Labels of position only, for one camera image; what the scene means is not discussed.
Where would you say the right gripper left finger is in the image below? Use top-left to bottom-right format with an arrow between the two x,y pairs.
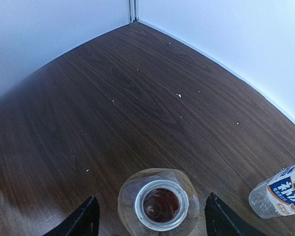
44,197 -> 100,236

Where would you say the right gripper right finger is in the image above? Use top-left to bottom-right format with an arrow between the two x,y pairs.
205,193 -> 265,236

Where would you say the amber tea bottle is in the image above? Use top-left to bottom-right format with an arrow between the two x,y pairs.
118,168 -> 200,236

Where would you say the clear water bottle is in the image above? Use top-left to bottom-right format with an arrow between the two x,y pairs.
248,164 -> 295,219

